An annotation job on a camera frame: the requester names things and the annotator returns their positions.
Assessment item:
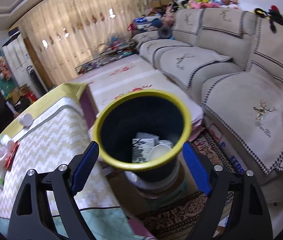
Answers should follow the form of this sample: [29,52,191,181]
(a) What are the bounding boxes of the white paper cup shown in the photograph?
[147,144,171,161]

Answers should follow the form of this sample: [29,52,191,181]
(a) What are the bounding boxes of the white bamboo print box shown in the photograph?
[132,138,155,164]

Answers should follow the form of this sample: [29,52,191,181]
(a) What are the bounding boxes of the pile of plush toys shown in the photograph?
[128,0,240,37]

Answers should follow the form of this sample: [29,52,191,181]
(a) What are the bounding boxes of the beige sectional sofa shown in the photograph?
[133,8,283,203]

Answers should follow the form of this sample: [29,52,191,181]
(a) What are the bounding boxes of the yellow rimmed dark trash bin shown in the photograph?
[93,89,192,183]

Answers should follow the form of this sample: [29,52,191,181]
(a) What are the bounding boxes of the red foil packet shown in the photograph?
[4,142,19,170]

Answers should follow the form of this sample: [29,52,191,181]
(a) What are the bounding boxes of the patterned red carpet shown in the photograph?
[137,130,235,239]

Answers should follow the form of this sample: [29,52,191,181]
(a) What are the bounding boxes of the white tissue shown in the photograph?
[0,134,15,168]

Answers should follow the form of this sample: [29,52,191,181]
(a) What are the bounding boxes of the white pill bottle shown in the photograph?
[18,113,34,127]

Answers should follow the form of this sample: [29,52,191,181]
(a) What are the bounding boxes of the black tower fan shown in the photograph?
[27,66,48,96]

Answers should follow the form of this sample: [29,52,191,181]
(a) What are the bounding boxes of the floral floor mat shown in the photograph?
[72,54,204,141]

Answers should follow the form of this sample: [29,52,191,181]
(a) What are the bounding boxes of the beige curtains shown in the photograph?
[16,0,147,85]

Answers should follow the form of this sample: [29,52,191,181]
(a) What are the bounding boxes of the low glass shelf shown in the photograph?
[75,42,136,75]

